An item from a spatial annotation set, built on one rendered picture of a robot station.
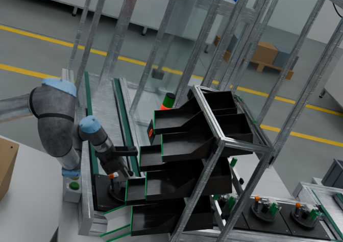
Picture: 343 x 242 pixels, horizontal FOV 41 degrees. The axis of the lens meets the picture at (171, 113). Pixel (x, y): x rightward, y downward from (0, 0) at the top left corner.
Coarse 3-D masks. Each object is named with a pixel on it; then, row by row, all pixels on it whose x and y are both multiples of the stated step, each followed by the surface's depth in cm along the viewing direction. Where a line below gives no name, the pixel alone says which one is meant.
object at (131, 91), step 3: (63, 69) 319; (63, 72) 315; (63, 75) 312; (60, 78) 321; (63, 78) 308; (129, 87) 332; (129, 90) 327; (132, 90) 329; (135, 90) 331; (129, 93) 323; (132, 93) 325; (132, 96) 321; (132, 99) 318; (42, 147) 341; (42, 150) 337
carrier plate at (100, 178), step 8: (96, 176) 214; (104, 176) 216; (96, 184) 209; (104, 184) 211; (96, 192) 204; (104, 192) 206; (96, 200) 200; (104, 200) 202; (112, 200) 204; (96, 208) 198; (104, 208) 197; (112, 208) 199
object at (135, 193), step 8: (128, 184) 180; (136, 184) 180; (144, 184) 179; (128, 192) 176; (136, 192) 175; (144, 192) 175; (128, 200) 169; (136, 200) 169; (144, 200) 169; (160, 200) 169
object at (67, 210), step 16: (240, 160) 298; (256, 160) 305; (240, 176) 281; (272, 176) 295; (256, 192) 271; (272, 192) 278; (288, 192) 284; (64, 208) 205; (64, 224) 197; (64, 240) 189; (80, 240) 192; (96, 240) 195
